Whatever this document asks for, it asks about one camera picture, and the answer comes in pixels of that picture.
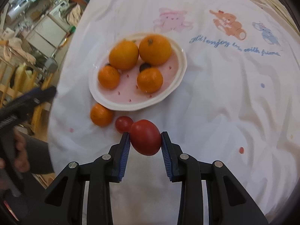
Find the white cabinet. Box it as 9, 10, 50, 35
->
25, 16, 67, 57

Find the large orange front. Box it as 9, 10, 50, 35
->
108, 40, 139, 71

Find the large red tomato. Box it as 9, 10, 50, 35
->
129, 119, 162, 156

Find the small red tomato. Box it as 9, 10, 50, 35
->
115, 116, 134, 134

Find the small mandarin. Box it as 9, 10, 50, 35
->
137, 67, 164, 94
98, 65, 121, 90
90, 103, 114, 128

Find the large orange with stem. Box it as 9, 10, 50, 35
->
139, 34, 172, 67

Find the wooden chair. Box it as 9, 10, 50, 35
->
1, 56, 54, 136

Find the white washing machine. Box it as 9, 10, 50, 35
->
48, 0, 70, 31

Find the pink strawberry ceramic plate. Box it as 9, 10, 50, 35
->
88, 32, 188, 112

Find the white cartoon bedsheet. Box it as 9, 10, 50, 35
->
48, 0, 299, 222

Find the person's left hand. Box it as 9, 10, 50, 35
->
5, 128, 31, 173

